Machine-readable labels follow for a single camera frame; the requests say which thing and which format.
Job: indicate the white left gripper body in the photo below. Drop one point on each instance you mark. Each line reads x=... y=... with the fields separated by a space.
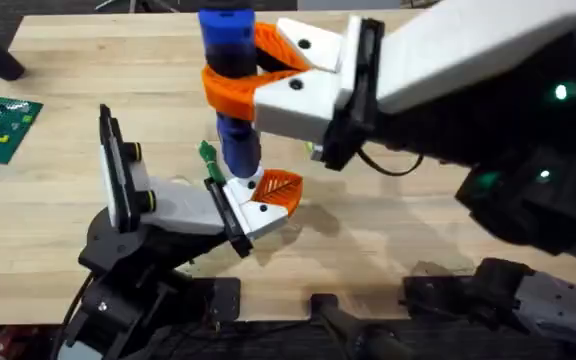
x=183 y=207

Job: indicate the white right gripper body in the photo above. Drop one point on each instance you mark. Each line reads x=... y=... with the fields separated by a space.
x=468 y=55

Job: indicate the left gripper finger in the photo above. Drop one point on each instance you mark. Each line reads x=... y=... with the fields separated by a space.
x=240 y=192
x=263 y=220

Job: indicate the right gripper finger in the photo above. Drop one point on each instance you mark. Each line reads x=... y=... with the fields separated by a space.
x=293 y=107
x=318 y=47

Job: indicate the blue electric screwdriver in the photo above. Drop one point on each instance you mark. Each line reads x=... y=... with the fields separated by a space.
x=228 y=30

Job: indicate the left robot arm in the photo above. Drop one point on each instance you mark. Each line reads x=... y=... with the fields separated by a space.
x=118 y=310

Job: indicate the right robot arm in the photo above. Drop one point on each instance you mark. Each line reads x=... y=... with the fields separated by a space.
x=558 y=305

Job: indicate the green toy vegetable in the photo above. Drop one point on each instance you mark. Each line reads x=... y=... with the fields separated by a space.
x=209 y=156

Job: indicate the black left wrist plate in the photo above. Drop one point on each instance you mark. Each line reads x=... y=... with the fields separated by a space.
x=118 y=165

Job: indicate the black mounting rail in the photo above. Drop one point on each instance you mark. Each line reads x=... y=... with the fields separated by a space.
x=268 y=345

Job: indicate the black stand post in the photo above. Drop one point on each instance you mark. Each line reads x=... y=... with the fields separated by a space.
x=353 y=330

